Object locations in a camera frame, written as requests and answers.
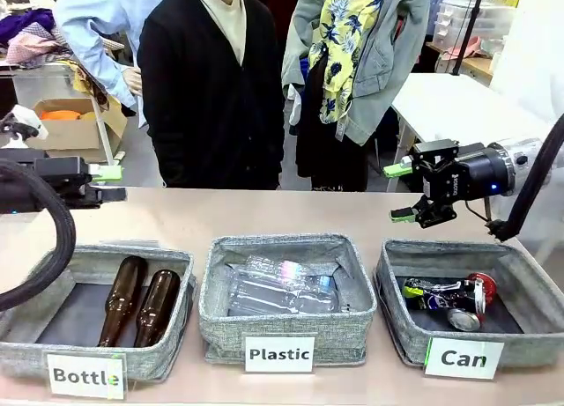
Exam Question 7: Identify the clear bottle with blue label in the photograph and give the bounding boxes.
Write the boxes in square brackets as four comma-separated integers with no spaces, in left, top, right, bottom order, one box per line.
[227,271,341,315]

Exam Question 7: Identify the white Can sign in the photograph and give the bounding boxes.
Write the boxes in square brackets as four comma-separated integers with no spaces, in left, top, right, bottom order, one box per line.
[424,336,506,380]

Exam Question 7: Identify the clear plastic bottle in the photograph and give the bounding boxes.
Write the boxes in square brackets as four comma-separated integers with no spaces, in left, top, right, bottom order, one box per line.
[241,254,309,284]

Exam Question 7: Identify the pink cloth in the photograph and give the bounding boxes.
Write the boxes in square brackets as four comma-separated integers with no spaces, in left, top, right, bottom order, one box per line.
[440,34,485,60]

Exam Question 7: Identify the light blue shirt person's hand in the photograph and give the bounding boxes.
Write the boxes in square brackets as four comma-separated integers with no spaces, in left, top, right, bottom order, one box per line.
[122,66,143,97]

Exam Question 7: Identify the grey fabric basket, Plastic sign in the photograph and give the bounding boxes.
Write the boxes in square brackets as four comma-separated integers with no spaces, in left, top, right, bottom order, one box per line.
[197,233,379,366]

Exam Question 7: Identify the cardboard box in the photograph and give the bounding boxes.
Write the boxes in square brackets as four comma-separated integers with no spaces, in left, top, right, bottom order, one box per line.
[31,96,129,164]

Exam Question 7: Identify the wooden desk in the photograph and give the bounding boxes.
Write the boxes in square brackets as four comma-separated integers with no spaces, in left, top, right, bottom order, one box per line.
[424,41,495,80]

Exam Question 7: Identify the black Pepsi can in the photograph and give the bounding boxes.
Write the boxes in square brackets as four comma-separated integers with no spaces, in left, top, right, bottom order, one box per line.
[412,282,476,313]

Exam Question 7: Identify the clear plastic storage boxes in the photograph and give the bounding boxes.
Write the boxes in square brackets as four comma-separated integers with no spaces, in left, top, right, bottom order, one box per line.
[431,0,517,57]

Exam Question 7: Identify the person in yellow floral shirt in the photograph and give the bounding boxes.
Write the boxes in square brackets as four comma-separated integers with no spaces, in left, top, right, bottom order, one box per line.
[280,0,435,193]

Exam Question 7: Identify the white table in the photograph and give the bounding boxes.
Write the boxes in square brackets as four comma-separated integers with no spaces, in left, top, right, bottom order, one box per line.
[390,72,557,192]

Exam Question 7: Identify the purple clothes pile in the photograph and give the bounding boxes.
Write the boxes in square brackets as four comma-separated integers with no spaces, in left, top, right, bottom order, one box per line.
[0,7,72,67]

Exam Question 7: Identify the brown patterned cloth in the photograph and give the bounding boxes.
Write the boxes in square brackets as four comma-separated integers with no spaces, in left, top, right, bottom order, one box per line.
[71,63,110,111]

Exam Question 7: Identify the white Plastic sign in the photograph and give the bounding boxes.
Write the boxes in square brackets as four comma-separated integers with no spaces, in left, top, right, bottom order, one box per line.
[244,335,317,374]

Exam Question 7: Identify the silver aluminium can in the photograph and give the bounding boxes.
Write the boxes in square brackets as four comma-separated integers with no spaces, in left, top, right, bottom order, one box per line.
[447,308,485,333]

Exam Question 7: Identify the grey fabric basket, Bottle sign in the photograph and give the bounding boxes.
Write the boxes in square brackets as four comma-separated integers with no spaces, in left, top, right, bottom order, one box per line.
[0,243,197,383]

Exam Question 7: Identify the green black crushed can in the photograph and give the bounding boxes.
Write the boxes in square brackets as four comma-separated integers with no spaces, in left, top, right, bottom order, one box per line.
[403,277,427,299]

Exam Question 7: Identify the person in light blue shirt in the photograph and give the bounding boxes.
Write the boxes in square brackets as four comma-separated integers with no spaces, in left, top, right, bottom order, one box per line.
[52,0,174,129]

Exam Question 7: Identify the white table leg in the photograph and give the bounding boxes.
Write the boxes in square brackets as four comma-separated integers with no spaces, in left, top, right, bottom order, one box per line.
[90,95,121,166]

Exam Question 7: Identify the white Bottle sign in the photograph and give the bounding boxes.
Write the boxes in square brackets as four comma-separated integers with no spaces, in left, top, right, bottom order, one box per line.
[46,352,128,401]

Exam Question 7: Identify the grey fabric basket, Can sign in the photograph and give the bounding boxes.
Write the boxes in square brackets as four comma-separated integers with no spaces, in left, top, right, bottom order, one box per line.
[373,238,564,368]

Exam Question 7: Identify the person in black cardigan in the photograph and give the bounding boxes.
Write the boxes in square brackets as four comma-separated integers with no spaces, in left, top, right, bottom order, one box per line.
[137,0,286,190]

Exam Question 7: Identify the orange item in box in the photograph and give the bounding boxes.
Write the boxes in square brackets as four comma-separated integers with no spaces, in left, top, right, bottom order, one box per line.
[39,109,84,122]

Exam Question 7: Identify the red crushed can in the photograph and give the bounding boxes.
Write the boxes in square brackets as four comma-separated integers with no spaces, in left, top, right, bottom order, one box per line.
[465,272,499,314]

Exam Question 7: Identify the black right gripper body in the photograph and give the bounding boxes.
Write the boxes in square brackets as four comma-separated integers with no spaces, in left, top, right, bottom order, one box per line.
[421,142,517,205]

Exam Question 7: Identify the brown glass bottle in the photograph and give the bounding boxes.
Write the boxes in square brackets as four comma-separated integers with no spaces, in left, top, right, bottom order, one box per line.
[133,269,182,349]
[97,255,150,348]

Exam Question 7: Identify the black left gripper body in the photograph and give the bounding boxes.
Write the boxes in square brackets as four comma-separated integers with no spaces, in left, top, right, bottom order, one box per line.
[0,159,63,214]

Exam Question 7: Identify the black pole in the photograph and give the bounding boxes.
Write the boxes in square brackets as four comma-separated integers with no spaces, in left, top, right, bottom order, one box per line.
[451,0,488,77]

